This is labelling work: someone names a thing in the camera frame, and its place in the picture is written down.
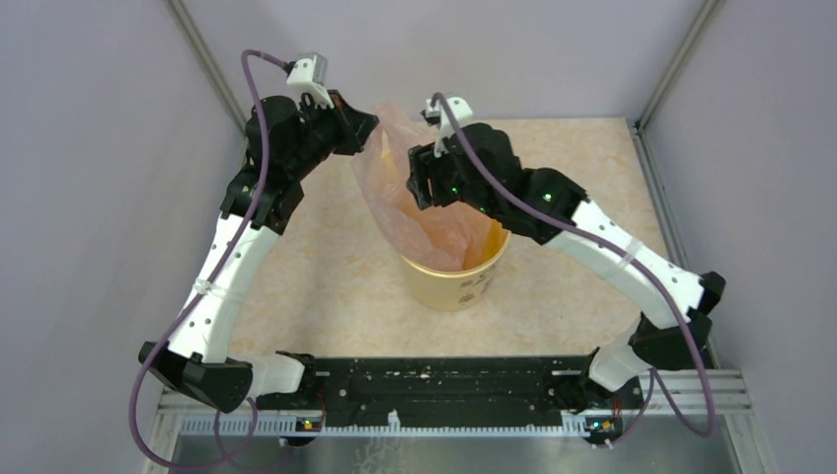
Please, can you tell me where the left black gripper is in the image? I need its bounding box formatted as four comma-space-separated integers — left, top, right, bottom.
285, 88, 379, 179

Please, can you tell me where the translucent pink plastic bag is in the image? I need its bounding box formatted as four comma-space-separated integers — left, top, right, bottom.
351, 101, 498, 273

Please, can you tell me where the yellow trash bin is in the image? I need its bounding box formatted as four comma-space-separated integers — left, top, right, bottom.
401, 221, 511, 311

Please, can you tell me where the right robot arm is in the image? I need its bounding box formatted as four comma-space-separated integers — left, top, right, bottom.
407, 123, 725, 407

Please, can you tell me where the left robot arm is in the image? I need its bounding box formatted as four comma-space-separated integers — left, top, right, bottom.
138, 90, 379, 413

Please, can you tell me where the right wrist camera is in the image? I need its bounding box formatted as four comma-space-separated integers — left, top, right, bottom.
421, 95, 474, 158

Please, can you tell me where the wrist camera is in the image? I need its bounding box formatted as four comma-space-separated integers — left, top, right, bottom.
286, 52, 335, 109
421, 95, 474, 158

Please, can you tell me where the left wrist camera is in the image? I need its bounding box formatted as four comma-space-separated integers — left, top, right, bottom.
286, 52, 335, 109

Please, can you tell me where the left aluminium frame post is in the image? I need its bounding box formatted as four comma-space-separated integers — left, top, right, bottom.
164, 0, 247, 133

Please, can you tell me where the aluminium frame post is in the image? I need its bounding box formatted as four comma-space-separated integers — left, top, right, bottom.
164, 0, 247, 133
635, 0, 725, 135

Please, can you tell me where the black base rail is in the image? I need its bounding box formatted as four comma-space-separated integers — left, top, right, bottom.
256, 355, 642, 429

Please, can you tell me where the grey cable duct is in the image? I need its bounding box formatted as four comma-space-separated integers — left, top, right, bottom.
179, 413, 591, 438

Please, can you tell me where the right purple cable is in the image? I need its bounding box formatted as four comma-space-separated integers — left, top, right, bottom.
431, 91, 720, 449

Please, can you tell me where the purple cable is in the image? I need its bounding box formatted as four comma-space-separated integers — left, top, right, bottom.
431, 91, 720, 449
126, 49, 292, 474

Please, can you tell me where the right aluminium frame post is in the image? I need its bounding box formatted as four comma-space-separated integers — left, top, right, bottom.
635, 0, 725, 135

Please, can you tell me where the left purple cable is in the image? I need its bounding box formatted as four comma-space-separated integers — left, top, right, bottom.
126, 49, 292, 474

